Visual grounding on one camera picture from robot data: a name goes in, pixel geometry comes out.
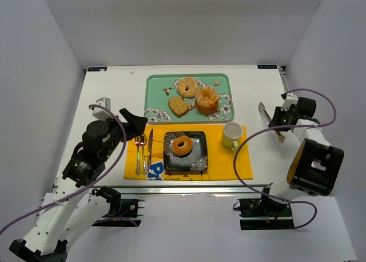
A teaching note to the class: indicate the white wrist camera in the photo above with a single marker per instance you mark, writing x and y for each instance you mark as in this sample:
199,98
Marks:
98,112
289,100

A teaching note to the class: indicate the brown bread slice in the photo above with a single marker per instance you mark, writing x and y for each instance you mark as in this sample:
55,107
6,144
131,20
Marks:
178,106

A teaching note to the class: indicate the black floral square plate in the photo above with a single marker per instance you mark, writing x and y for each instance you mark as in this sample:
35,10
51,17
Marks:
197,158

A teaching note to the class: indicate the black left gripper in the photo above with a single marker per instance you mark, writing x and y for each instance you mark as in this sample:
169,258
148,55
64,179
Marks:
126,126

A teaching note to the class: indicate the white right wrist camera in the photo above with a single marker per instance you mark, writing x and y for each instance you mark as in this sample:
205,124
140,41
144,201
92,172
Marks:
289,100

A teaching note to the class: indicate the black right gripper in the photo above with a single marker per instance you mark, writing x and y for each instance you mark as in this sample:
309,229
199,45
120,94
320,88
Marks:
278,120

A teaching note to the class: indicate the sugared bundt cake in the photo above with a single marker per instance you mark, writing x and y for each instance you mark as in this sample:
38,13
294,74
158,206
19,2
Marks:
207,100

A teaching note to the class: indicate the left blue corner label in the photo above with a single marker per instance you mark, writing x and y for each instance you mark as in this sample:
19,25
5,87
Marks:
97,69

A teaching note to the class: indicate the orange glazed donut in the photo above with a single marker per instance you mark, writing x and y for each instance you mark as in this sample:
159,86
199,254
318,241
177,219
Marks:
182,146

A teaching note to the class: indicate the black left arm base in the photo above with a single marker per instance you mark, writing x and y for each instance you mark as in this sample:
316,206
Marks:
128,213

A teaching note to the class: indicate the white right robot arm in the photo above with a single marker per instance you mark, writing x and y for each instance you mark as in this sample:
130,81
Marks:
316,165

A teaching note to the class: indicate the iridescent knife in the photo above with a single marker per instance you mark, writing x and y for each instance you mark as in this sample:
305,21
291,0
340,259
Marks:
150,143

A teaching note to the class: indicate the metal tongs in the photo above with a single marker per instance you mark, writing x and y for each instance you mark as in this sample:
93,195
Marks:
264,113

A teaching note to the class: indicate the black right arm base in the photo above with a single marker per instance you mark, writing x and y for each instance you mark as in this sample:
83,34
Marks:
263,214

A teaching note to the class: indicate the right blue corner label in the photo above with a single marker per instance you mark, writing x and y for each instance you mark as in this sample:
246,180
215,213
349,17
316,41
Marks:
267,66

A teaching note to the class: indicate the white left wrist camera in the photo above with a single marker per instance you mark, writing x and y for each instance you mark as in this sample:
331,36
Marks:
98,112

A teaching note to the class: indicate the aluminium table frame rail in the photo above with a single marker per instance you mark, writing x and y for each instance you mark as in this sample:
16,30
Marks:
190,189

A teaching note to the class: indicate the blue corner label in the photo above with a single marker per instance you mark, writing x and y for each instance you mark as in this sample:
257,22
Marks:
267,66
97,69

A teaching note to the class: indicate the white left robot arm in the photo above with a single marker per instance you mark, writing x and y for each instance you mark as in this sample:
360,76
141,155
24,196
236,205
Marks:
58,227

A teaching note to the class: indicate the iridescent fork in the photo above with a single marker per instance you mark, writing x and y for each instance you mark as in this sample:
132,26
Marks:
138,163

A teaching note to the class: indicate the yellow printed placemat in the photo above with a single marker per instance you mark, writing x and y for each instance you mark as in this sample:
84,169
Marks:
220,158

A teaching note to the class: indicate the pale yellow mug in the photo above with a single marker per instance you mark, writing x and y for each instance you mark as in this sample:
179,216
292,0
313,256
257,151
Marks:
231,134

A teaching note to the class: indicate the pale glazed bagel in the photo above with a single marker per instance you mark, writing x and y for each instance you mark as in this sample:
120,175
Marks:
187,87

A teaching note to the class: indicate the green floral tray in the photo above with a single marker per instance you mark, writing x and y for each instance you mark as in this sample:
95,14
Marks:
160,88

